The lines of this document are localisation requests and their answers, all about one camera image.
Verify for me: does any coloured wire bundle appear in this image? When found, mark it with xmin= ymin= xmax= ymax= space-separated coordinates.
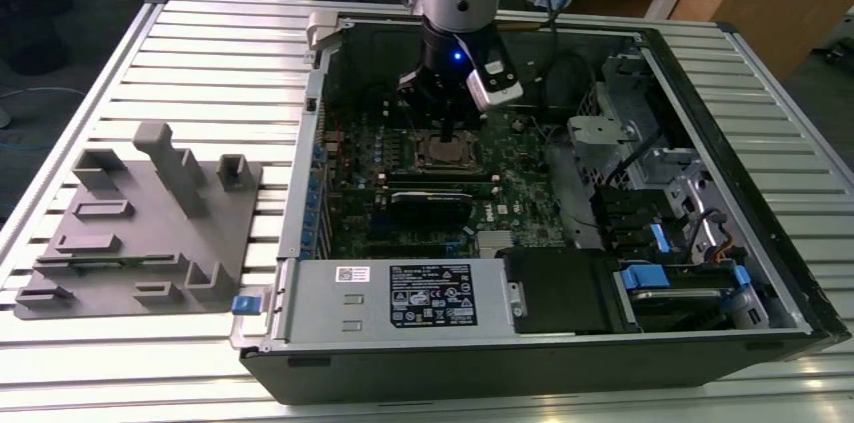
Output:
xmin=703 ymin=235 xmax=739 ymax=264

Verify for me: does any office chair base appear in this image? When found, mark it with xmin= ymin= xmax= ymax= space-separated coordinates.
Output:
xmin=809 ymin=7 xmax=854 ymax=64

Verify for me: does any silver hard disk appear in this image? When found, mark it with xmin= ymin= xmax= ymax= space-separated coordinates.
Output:
xmin=629 ymin=286 xmax=725 ymax=332

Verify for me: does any grey case handle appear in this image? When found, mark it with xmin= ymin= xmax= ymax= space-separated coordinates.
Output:
xmin=304 ymin=10 xmax=342 ymax=52

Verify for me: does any blue disk carrier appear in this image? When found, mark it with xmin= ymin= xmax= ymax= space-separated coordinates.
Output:
xmin=613 ymin=262 xmax=752 ymax=294

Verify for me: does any black graphics card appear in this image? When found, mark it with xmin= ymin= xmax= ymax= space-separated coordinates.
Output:
xmin=388 ymin=189 xmax=476 ymax=230

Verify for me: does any green motherboard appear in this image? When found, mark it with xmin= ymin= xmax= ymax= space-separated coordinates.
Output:
xmin=317 ymin=105 xmax=585 ymax=260

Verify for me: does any thick black cable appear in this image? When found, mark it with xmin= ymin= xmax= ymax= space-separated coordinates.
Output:
xmin=534 ymin=49 xmax=596 ymax=115

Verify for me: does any grey parts rack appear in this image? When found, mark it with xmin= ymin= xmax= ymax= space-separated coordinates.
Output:
xmin=10 ymin=121 xmax=266 ymax=323

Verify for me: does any CPU socket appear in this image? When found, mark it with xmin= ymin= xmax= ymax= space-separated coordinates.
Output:
xmin=412 ymin=128 xmax=488 ymax=176

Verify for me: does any silver CPU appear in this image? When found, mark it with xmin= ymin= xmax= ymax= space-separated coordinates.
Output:
xmin=425 ymin=137 xmax=468 ymax=164

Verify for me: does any silver chipset heatsink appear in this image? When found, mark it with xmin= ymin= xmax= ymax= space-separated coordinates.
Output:
xmin=474 ymin=229 xmax=520 ymax=250

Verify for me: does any metal drive cage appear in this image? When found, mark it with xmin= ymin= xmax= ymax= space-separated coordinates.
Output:
xmin=564 ymin=53 xmax=721 ymax=264

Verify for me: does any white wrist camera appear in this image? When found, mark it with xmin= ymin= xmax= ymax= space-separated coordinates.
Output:
xmin=460 ymin=32 xmax=526 ymax=113

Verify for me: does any black disk bay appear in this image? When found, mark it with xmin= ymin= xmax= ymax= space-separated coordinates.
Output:
xmin=590 ymin=186 xmax=676 ymax=250

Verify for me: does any black PC case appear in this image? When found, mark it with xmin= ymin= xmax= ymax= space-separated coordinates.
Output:
xmin=228 ymin=7 xmax=854 ymax=407

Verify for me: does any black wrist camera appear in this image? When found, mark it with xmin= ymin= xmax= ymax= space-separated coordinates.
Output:
xmin=396 ymin=70 xmax=434 ymax=105

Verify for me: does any blue disk bay clip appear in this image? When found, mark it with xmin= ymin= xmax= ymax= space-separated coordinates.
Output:
xmin=647 ymin=222 xmax=669 ymax=255

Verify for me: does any black office chair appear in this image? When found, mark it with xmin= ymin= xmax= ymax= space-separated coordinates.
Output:
xmin=0 ymin=0 xmax=75 ymax=77

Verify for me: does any grey power supply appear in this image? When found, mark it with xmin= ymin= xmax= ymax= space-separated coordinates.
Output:
xmin=269 ymin=257 xmax=520 ymax=344

